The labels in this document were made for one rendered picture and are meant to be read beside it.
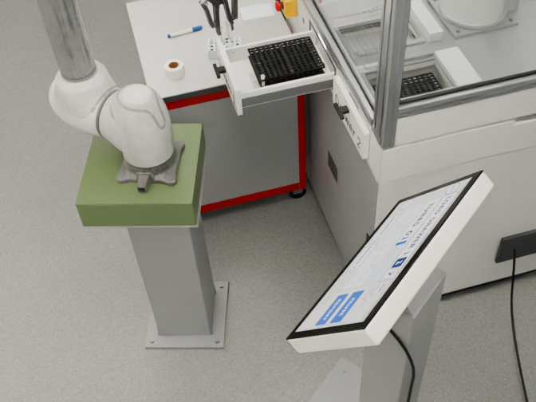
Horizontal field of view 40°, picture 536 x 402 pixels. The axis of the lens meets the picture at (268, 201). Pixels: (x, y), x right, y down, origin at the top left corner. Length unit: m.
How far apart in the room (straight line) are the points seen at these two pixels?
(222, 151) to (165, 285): 0.61
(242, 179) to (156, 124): 1.01
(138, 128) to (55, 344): 1.19
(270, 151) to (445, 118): 1.00
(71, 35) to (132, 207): 0.52
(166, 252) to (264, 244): 0.76
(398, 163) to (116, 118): 0.83
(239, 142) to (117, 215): 0.82
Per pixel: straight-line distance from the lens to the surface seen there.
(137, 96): 2.10
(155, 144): 2.13
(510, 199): 2.62
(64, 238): 3.31
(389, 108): 2.05
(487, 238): 2.74
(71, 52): 2.10
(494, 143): 2.35
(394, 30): 1.89
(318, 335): 1.62
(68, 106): 2.21
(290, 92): 2.47
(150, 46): 2.89
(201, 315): 2.75
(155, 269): 2.54
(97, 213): 2.24
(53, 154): 3.68
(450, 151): 2.28
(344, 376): 2.75
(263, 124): 2.86
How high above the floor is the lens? 2.47
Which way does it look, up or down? 49 degrees down
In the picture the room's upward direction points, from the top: 4 degrees counter-clockwise
